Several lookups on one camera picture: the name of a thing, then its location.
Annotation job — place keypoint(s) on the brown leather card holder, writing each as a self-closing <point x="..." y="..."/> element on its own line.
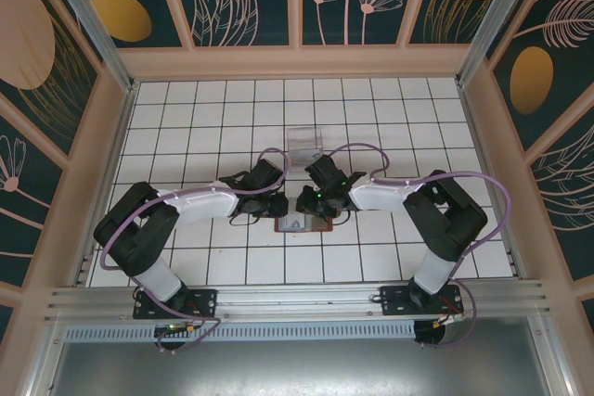
<point x="327" y="226"/>

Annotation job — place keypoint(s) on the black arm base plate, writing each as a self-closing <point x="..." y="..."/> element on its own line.
<point x="206" y="305"/>
<point x="394" y="301"/>

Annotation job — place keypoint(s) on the grey metal panel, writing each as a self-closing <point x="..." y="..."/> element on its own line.
<point x="297" y="373"/>

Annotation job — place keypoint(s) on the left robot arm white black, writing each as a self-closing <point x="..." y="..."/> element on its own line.
<point x="204" y="203"/>

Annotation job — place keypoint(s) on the yellow power connector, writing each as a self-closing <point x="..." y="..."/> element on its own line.
<point x="439" y="323"/>
<point x="191" y="331"/>

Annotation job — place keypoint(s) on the clear acrylic box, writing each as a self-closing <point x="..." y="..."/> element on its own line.
<point x="301" y="141"/>

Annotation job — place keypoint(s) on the white purple patterned card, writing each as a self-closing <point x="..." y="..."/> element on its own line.
<point x="294" y="223"/>

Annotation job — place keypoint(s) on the aluminium frame post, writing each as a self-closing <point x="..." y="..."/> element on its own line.
<point x="95" y="25"/>
<point x="494" y="16"/>

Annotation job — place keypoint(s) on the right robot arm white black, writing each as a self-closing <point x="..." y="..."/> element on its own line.
<point x="380" y="196"/>

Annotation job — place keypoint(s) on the aluminium mounting rail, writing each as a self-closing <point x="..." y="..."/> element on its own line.
<point x="297" y="303"/>

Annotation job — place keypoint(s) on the aluminium side rail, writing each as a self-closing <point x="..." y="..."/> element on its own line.
<point x="120" y="136"/>
<point x="479" y="136"/>

